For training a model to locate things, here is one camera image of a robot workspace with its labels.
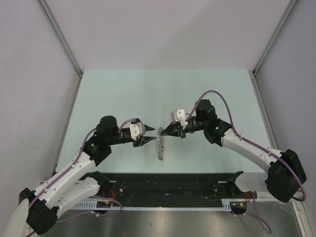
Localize large silver keyring holder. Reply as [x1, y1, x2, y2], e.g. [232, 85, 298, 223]
[156, 127, 164, 160]

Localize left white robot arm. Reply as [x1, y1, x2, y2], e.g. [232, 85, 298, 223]
[19, 116, 155, 235]

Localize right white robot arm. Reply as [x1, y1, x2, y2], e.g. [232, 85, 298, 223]
[161, 99, 307, 202]

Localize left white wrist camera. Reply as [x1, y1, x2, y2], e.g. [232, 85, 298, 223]
[129, 118, 146, 141]

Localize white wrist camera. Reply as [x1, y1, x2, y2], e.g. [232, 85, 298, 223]
[129, 118, 146, 141]
[170, 109, 188, 128]

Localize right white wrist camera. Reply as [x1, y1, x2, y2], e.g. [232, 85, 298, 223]
[170, 109, 188, 128]

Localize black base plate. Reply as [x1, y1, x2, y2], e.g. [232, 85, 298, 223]
[97, 171, 255, 205]

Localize white slotted cable duct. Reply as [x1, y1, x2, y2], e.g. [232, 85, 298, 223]
[71, 199, 248, 211]

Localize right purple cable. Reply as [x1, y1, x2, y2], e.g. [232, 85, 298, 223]
[186, 90, 308, 202]

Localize left aluminium frame post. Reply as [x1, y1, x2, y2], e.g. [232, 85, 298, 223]
[36, 0, 83, 78]

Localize aluminium frame post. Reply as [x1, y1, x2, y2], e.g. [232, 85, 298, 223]
[252, 0, 300, 77]
[36, 0, 83, 78]

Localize right aluminium frame post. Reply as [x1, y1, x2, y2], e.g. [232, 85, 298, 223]
[252, 0, 300, 77]

